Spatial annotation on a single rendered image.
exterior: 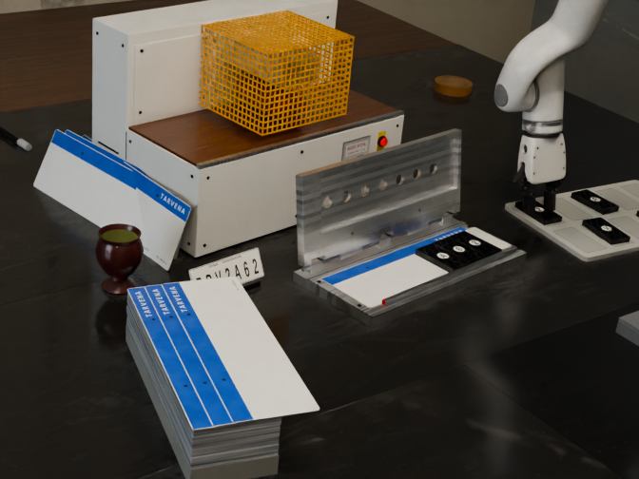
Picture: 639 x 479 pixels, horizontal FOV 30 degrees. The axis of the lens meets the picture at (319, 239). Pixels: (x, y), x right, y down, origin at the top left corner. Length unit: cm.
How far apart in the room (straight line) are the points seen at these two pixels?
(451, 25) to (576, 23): 241
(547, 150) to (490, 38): 246
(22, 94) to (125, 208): 80
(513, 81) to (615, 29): 241
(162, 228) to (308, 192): 30
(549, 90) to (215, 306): 93
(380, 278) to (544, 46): 58
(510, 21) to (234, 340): 337
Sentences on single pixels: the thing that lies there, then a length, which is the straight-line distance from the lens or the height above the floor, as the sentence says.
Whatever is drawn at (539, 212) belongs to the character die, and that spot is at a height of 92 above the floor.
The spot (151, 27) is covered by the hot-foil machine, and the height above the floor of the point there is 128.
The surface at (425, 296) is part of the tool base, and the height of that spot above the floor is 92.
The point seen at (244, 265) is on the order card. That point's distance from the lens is 218.
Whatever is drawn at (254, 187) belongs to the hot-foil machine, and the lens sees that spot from 230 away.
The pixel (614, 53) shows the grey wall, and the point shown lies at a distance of 485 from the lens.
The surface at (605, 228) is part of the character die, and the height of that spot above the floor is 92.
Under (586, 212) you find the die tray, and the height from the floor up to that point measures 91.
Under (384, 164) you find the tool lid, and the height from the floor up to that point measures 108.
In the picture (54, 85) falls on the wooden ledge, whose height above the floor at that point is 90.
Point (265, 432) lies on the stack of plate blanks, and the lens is 169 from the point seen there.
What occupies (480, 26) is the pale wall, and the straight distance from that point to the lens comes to 492.
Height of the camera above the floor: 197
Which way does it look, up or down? 27 degrees down
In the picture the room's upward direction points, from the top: 6 degrees clockwise
